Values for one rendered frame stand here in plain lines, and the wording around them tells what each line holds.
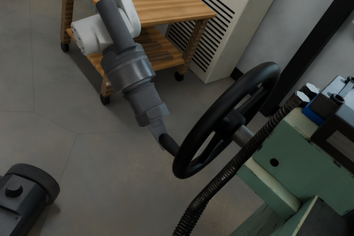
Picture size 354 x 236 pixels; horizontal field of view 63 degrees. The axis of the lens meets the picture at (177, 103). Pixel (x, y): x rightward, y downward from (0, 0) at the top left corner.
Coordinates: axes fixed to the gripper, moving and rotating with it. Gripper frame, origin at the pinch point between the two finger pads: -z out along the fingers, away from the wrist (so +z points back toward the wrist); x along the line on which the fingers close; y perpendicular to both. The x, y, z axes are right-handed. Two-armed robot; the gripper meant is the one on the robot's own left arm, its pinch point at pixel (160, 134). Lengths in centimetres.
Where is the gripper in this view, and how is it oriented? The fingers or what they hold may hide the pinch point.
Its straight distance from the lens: 57.7
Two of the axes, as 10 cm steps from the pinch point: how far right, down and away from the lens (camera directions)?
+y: 8.7, -4.4, 2.1
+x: 2.0, -0.7, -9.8
